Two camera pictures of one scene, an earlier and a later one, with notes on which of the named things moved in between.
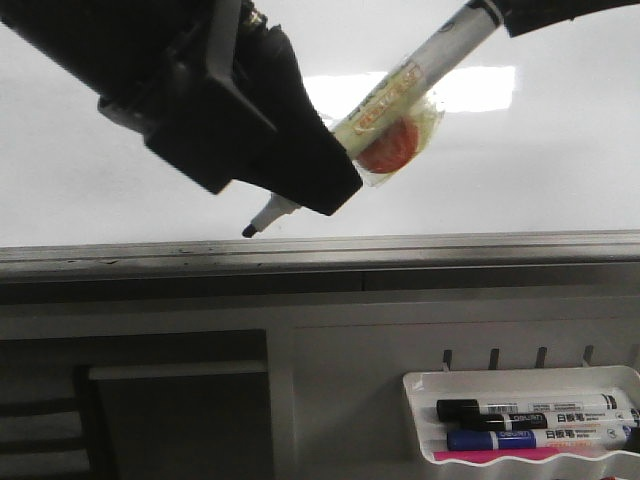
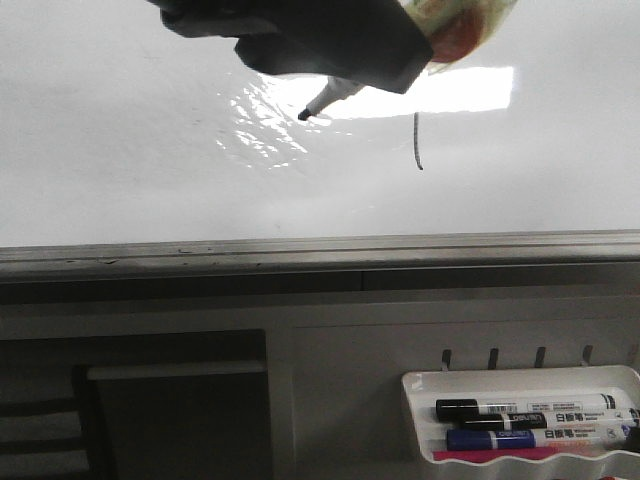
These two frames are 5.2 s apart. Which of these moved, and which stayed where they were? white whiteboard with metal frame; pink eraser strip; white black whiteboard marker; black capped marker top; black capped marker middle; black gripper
Moved: black gripper; white black whiteboard marker
Stayed: pink eraser strip; black capped marker top; white whiteboard with metal frame; black capped marker middle
